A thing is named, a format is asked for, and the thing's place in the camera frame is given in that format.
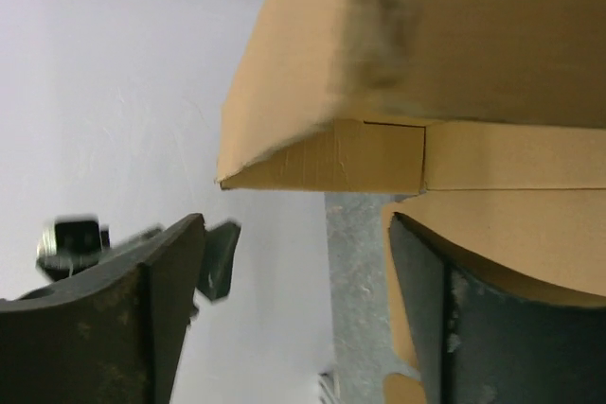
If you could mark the brown cardboard box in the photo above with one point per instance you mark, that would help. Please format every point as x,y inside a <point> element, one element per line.
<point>488,116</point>

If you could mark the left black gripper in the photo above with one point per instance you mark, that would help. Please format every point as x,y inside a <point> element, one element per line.
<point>70,245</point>

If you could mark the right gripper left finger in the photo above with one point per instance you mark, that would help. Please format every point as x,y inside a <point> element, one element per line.
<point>111,334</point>

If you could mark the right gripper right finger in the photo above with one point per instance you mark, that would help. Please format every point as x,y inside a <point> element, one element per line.
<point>483,333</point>

